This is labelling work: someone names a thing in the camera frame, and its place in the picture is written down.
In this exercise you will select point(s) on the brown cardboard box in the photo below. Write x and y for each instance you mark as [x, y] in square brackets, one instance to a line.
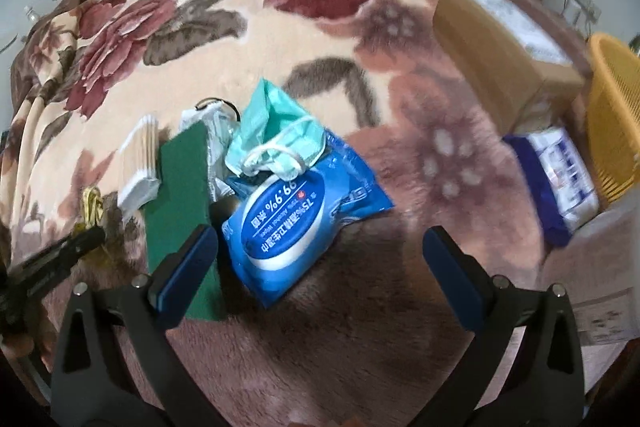
[480, 52]

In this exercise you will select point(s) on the clear plastic bottle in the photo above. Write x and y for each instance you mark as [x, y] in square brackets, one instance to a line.
[31, 15]

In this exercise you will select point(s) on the teal face mask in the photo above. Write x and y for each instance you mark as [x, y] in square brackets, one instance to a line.
[270, 117]

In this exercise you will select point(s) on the clear plastic packet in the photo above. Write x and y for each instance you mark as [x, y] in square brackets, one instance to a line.
[217, 132]

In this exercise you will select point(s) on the yellow plastic basket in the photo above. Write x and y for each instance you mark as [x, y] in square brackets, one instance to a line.
[612, 122]

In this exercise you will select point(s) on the blue white tissue packet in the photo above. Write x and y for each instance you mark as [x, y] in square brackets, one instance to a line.
[565, 177]

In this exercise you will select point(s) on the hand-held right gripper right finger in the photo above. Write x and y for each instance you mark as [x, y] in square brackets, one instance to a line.
[442, 259]

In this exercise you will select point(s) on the cotton swabs pack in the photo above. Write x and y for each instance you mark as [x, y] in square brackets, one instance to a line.
[140, 152]

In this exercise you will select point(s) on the green scouring pad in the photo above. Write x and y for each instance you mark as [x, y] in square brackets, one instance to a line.
[185, 187]

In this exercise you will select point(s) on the blue wet wipes pack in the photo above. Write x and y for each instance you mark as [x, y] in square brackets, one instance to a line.
[280, 227]

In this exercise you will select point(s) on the floral fleece blanket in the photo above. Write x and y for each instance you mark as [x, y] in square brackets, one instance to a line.
[200, 57]

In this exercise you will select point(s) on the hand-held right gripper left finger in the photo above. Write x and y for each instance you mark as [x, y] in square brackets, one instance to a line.
[190, 267]

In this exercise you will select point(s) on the yellow rubber bands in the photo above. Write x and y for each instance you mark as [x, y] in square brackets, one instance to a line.
[92, 207]

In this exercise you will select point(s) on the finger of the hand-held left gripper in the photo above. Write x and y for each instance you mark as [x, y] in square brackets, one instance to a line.
[60, 252]

